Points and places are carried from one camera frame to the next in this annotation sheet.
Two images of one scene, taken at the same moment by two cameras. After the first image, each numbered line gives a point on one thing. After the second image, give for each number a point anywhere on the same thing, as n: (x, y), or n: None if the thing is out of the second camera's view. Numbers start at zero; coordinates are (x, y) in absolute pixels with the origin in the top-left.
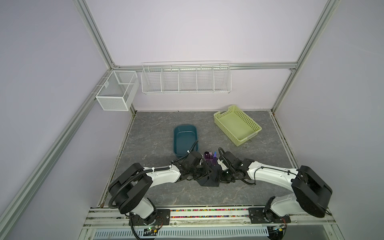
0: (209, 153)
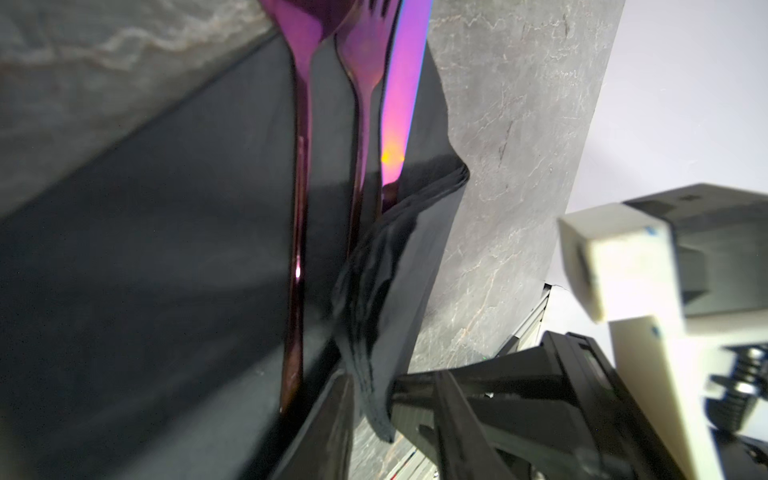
0: (362, 41)
